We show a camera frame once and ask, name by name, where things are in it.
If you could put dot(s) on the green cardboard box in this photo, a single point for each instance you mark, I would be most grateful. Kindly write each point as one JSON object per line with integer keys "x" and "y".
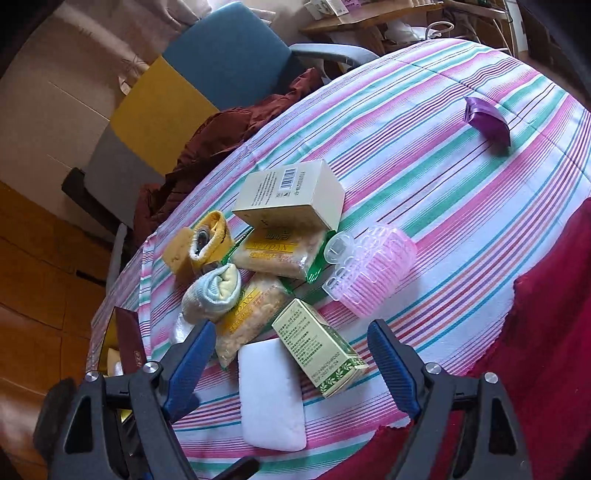
{"x": 314, "y": 341}

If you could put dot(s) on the wooden desk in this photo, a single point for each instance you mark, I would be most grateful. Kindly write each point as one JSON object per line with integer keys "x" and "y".
{"x": 351, "y": 21}

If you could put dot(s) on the purple packet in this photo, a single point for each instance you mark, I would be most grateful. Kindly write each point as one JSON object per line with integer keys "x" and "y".
{"x": 485, "y": 117}

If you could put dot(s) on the yellow sponge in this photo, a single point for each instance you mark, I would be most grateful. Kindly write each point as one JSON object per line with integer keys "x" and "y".
{"x": 178, "y": 254}

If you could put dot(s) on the cream cardboard box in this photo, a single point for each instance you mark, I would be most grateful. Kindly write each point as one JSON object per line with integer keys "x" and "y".
{"x": 286, "y": 189}

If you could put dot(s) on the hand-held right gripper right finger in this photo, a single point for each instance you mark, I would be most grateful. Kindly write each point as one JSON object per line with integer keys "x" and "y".
{"x": 392, "y": 364}

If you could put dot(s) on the yellow sock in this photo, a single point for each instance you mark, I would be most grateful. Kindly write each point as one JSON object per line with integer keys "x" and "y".
{"x": 214, "y": 230}

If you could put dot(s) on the purple box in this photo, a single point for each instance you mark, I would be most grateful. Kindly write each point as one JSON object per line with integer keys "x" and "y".
{"x": 358, "y": 2}

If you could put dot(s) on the green-edged cracker packet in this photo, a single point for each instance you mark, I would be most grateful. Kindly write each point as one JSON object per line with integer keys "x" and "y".
{"x": 277, "y": 256}
{"x": 251, "y": 318}

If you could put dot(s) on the blue yellow grey chair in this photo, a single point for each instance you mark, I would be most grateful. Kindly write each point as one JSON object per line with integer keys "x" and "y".
{"x": 240, "y": 50}

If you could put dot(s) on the pink plastic basket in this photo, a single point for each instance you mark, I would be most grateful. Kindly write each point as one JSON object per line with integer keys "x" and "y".
{"x": 378, "y": 267}

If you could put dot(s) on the dark red clothing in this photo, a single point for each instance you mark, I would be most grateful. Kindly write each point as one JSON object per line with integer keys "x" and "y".
{"x": 221, "y": 138}

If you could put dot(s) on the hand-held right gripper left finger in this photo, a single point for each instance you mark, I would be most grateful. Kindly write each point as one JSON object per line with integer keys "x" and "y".
{"x": 194, "y": 364}

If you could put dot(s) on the white box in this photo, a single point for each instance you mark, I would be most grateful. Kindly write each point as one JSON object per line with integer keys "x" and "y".
{"x": 323, "y": 7}

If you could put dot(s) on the pale blue rolled sock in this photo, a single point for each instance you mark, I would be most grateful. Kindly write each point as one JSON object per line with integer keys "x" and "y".
{"x": 212, "y": 290}

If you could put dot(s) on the white sponge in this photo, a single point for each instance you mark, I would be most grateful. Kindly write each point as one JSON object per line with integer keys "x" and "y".
{"x": 270, "y": 401}

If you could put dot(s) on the red blanket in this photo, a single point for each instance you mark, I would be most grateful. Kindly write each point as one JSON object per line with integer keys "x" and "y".
{"x": 545, "y": 346}

